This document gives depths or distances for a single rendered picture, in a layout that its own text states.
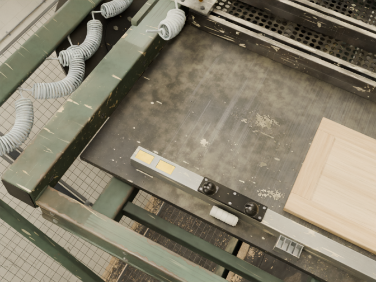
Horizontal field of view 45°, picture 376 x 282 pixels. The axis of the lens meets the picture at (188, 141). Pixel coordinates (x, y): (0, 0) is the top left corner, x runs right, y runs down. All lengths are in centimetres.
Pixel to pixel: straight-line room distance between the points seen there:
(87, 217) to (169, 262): 25
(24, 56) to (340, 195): 127
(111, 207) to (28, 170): 26
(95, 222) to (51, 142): 26
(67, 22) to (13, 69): 33
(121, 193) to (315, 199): 57
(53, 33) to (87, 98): 63
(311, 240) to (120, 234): 52
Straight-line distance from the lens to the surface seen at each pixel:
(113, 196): 137
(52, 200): 129
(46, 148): 131
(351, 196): 144
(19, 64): 188
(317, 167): 144
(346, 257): 132
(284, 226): 130
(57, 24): 200
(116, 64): 148
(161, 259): 120
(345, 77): 165
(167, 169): 132
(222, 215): 128
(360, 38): 183
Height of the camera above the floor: 199
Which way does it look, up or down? 17 degrees down
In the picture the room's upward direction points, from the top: 48 degrees counter-clockwise
